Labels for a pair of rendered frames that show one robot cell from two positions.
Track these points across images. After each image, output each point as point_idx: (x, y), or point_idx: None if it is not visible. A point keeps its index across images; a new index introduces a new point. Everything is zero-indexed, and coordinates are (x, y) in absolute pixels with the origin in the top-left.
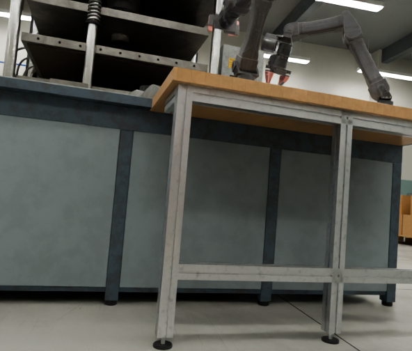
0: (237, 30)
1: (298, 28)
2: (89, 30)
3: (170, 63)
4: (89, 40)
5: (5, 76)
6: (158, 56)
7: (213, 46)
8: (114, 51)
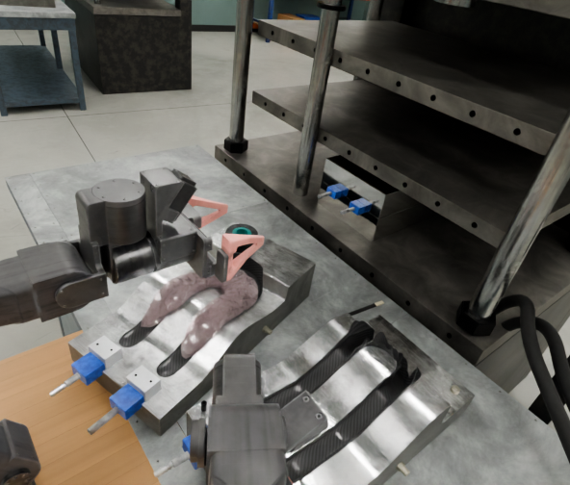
0: (220, 268)
1: (206, 472)
2: (319, 23)
3: (458, 111)
4: (316, 44)
5: (23, 215)
6: (435, 89)
7: None
8: (359, 65)
